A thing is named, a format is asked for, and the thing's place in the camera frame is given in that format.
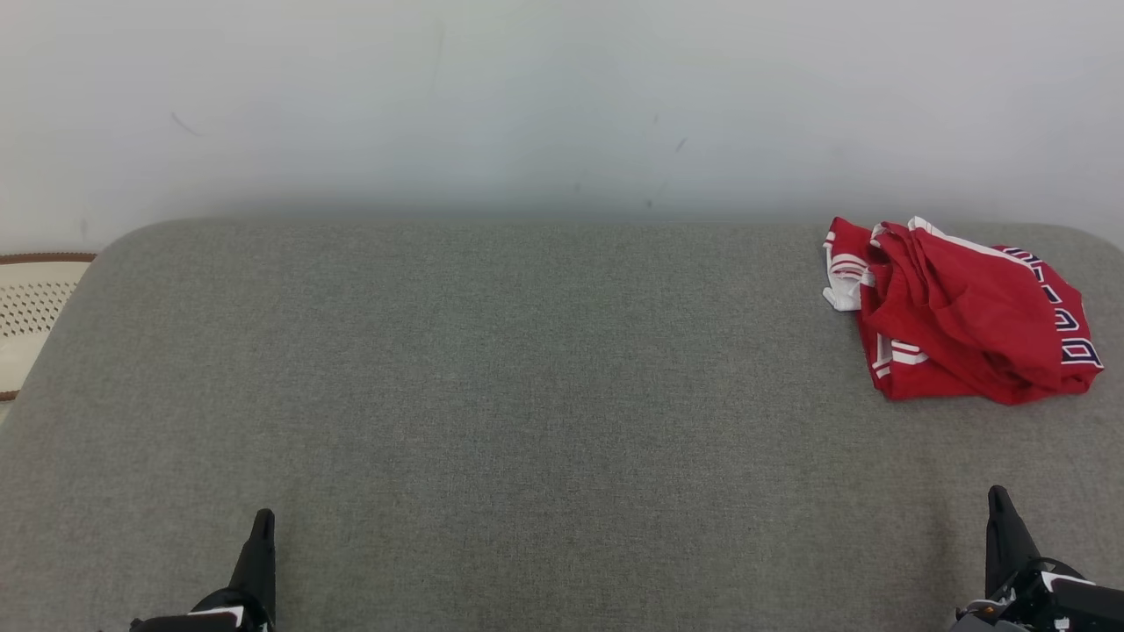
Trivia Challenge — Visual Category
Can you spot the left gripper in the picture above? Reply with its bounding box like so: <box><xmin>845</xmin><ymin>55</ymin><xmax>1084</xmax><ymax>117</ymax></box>
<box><xmin>130</xmin><ymin>509</ymin><xmax>277</xmax><ymax>632</ymax></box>

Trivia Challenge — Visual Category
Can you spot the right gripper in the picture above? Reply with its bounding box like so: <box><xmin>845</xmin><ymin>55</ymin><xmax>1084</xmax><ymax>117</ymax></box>
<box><xmin>953</xmin><ymin>485</ymin><xmax>1124</xmax><ymax>632</ymax></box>

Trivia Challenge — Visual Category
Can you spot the red shorts white trim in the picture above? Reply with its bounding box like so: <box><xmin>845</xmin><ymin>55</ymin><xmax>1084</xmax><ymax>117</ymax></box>
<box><xmin>861</xmin><ymin>217</ymin><xmax>1063</xmax><ymax>406</ymax></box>

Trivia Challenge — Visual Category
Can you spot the red basketball jersey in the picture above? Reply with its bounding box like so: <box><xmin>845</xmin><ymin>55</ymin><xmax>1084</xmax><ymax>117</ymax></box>
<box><xmin>823</xmin><ymin>217</ymin><xmax>1105</xmax><ymax>400</ymax></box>

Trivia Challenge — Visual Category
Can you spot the cream perforated laundry basket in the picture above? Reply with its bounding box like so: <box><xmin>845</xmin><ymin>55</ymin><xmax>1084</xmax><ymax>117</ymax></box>
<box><xmin>0</xmin><ymin>253</ymin><xmax>97</xmax><ymax>402</ymax></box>

